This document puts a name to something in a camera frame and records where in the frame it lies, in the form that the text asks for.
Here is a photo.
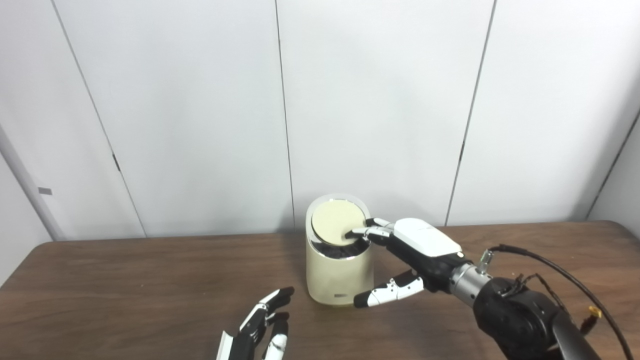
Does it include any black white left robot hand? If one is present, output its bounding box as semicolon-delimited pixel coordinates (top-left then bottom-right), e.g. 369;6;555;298
216;286;296;360

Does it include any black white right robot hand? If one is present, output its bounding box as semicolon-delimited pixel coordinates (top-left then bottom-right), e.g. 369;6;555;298
344;217;473;309

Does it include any cream-colored trash bin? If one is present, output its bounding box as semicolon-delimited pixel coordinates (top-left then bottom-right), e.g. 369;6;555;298
305;194;375;306

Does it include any cream round bin lid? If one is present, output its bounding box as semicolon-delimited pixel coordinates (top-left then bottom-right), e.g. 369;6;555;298
311;199;368;247

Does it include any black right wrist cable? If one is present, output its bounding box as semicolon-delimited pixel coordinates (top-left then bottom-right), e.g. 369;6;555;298
475;243;636;360

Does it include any thin wire with yellow connector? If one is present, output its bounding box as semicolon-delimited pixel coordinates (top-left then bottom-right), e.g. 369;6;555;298
510;272;604;336

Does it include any white wall corner post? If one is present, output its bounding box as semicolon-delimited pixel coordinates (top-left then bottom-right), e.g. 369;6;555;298
0;125;66;242

